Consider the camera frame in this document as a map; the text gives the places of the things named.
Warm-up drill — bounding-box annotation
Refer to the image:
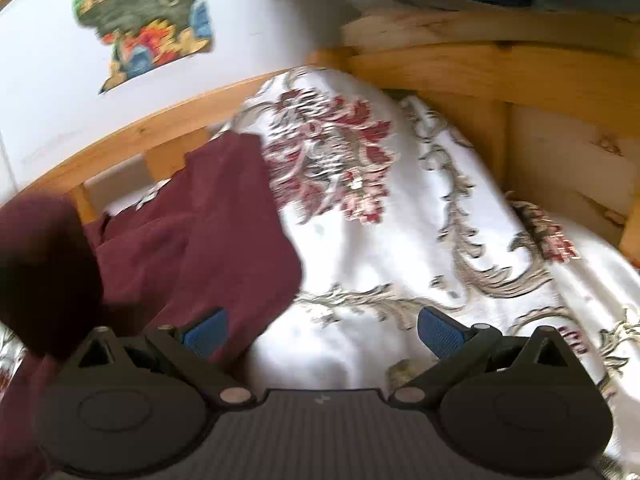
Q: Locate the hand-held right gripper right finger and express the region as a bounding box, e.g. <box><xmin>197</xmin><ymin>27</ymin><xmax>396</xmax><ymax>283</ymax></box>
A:
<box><xmin>389</xmin><ymin>305</ymin><xmax>577</xmax><ymax>407</ymax></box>

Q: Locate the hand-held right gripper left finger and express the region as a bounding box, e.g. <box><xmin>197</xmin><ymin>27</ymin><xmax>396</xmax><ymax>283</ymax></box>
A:
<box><xmin>75</xmin><ymin>306</ymin><xmax>256</xmax><ymax>408</ymax></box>

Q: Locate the landscape wall poster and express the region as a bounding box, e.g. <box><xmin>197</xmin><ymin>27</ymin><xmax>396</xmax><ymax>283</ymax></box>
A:
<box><xmin>71</xmin><ymin>0</ymin><xmax>215</xmax><ymax>95</ymax></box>

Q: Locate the wooden bed frame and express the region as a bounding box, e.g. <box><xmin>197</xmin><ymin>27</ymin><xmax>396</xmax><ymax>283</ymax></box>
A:
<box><xmin>10</xmin><ymin>7</ymin><xmax>640</xmax><ymax>271</ymax></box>

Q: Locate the maroon small garment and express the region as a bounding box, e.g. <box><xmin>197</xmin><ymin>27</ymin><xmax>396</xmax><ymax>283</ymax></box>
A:
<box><xmin>0</xmin><ymin>132</ymin><xmax>304</xmax><ymax>480</ymax></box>

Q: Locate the floral white bedsheet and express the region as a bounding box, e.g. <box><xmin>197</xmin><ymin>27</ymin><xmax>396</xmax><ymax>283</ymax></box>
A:
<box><xmin>0</xmin><ymin>65</ymin><xmax>640</xmax><ymax>480</ymax></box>

